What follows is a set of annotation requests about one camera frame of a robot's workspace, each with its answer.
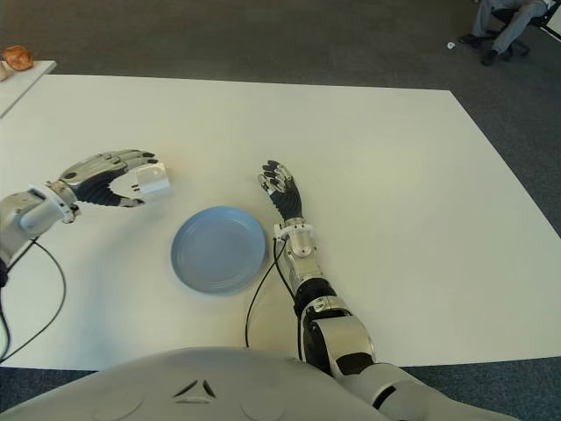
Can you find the red brown fruit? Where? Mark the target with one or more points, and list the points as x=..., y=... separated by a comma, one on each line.
x=17, y=58

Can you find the seated person in grey trousers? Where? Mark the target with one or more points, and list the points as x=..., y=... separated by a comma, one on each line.
x=510, y=30

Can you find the blue round plate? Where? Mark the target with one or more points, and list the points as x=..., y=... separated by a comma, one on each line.
x=218, y=250

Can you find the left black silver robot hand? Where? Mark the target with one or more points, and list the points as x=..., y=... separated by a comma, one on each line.
x=87, y=175

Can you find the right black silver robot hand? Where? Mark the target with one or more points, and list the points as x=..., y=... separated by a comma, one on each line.
x=289, y=199

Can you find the grey robot torso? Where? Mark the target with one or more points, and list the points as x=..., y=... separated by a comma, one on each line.
x=197, y=386

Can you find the pale yellow fruit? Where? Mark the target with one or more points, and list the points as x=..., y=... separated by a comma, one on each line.
x=4, y=72

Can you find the white cube charger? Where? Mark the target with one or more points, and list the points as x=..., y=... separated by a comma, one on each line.
x=151, y=180

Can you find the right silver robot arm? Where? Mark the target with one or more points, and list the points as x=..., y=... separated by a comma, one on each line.
x=346, y=337

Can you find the black office chair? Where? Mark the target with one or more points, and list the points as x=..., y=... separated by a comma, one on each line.
x=504, y=15

